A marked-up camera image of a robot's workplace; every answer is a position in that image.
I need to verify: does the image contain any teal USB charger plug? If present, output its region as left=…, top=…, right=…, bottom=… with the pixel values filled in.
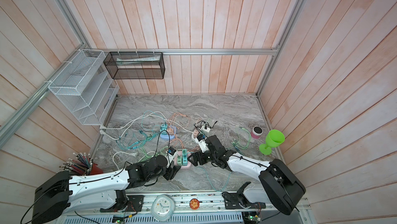
left=182, top=149, right=188, bottom=166

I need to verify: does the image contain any white alarm clock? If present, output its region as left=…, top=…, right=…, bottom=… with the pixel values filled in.
left=151, top=195, right=175, bottom=222

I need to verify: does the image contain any teal USB cable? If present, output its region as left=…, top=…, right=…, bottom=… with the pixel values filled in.
left=116, top=110, right=162, bottom=151

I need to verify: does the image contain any pink USB cable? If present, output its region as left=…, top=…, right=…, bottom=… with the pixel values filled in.
left=165, top=112, right=191, bottom=150

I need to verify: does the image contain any red round sticker badge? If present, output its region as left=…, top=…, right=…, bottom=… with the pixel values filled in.
left=189, top=198, right=200, bottom=210

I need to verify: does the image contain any light green USB cable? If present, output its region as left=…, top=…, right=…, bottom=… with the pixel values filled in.
left=231, top=126, right=252, bottom=151

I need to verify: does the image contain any red pen holder with pens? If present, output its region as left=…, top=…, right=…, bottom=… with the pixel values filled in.
left=59, top=153, right=103, bottom=176

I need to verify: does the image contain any white power strip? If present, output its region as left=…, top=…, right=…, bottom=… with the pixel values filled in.
left=192, top=122, right=211, bottom=139

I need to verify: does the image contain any pink power strip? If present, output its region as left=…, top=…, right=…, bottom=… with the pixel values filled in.
left=174, top=154, right=191, bottom=170

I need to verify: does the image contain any white wire mesh shelf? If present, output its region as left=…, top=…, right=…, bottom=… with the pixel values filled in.
left=49, top=50, right=119, bottom=126

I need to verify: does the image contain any blue power strip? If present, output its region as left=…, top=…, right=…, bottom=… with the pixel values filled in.
left=159, top=124, right=177, bottom=141

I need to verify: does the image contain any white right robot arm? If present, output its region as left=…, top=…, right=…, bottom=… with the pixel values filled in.
left=188, top=135, right=306, bottom=215

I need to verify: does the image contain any green USB charger plug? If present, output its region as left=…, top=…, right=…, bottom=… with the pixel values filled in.
left=177, top=156, right=184, bottom=166

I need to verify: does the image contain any black mesh basket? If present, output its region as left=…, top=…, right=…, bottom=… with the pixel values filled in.
left=103, top=51, right=165, bottom=80

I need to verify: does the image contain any green plastic goblet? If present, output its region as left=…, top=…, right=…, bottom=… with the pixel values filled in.
left=259, top=129, right=285, bottom=155

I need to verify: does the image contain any white power cord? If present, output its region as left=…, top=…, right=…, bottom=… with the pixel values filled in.
left=99, top=113, right=193, bottom=141

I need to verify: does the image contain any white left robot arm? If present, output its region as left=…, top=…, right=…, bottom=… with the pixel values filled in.
left=31, top=155, right=181, bottom=224

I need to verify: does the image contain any pink cylinder speaker black top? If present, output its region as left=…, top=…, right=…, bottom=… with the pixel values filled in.
left=251, top=126, right=263, bottom=139

